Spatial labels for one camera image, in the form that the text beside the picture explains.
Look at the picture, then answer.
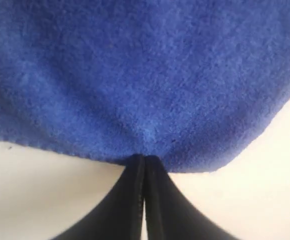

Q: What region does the blue microfibre towel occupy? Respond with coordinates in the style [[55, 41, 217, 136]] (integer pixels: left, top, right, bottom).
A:
[[0, 0, 290, 172]]

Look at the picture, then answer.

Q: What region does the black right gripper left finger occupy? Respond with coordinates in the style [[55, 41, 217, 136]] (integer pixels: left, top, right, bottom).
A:
[[55, 154, 145, 240]]

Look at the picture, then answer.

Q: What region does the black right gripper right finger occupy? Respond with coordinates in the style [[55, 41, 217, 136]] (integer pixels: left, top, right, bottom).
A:
[[144, 155, 236, 240]]

